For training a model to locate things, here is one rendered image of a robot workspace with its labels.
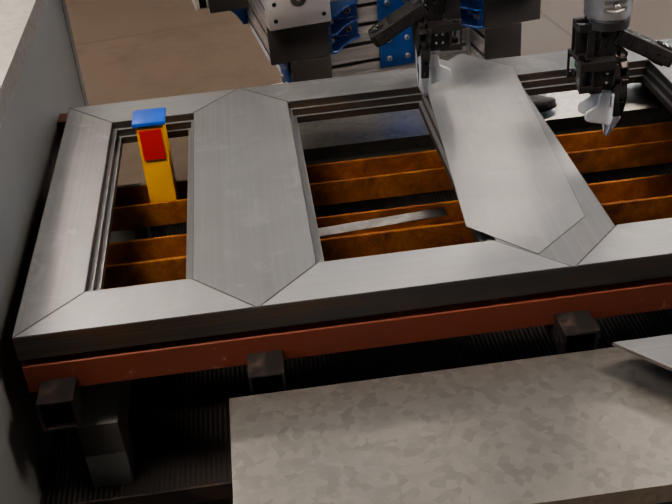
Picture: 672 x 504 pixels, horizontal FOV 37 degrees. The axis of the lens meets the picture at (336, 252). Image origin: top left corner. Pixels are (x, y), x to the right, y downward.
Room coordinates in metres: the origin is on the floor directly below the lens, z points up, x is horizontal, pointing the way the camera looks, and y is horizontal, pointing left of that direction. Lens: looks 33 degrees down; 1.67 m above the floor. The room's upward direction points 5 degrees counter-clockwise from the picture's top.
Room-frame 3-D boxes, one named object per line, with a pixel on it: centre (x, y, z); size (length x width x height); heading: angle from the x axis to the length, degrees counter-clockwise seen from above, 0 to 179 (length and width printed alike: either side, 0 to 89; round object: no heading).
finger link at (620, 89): (1.51, -0.48, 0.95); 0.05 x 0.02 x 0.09; 4
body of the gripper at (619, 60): (1.53, -0.46, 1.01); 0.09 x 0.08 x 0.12; 94
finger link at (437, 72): (1.75, -0.21, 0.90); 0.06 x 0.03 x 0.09; 94
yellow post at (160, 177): (1.70, 0.32, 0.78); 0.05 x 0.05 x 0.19; 4
